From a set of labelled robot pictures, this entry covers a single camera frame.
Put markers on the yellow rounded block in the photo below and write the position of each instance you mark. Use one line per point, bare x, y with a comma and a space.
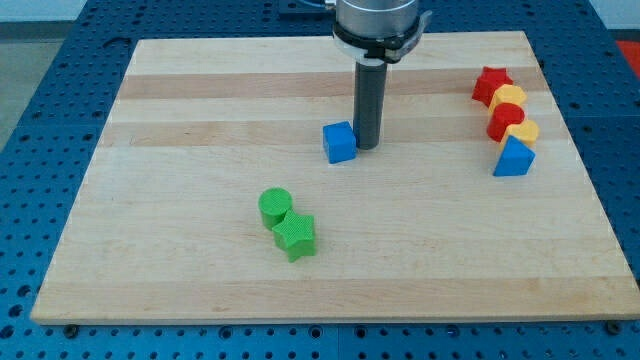
527, 132

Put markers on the yellow hexagon block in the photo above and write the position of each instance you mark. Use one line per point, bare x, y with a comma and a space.
506, 93

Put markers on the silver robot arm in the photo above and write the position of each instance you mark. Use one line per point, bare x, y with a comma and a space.
375, 34

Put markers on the green star block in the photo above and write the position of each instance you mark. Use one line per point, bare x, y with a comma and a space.
295, 235

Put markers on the blue triangle block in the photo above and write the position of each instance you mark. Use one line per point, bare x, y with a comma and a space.
515, 159

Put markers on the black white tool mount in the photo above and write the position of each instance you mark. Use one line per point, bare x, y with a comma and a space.
374, 51

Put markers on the blue cube block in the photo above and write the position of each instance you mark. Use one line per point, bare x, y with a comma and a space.
339, 142

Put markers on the red star block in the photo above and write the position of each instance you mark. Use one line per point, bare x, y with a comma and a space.
488, 82

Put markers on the grey cylindrical pointer rod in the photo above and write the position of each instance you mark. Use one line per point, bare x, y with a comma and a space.
370, 84

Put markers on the blue perforated table plate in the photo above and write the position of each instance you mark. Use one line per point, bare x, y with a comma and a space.
46, 156

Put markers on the red cylinder block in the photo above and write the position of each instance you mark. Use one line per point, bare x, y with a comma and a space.
503, 115

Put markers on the green cylinder block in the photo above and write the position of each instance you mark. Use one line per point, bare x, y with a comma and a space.
273, 205

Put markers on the light wooden board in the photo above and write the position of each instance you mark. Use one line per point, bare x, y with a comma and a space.
165, 228

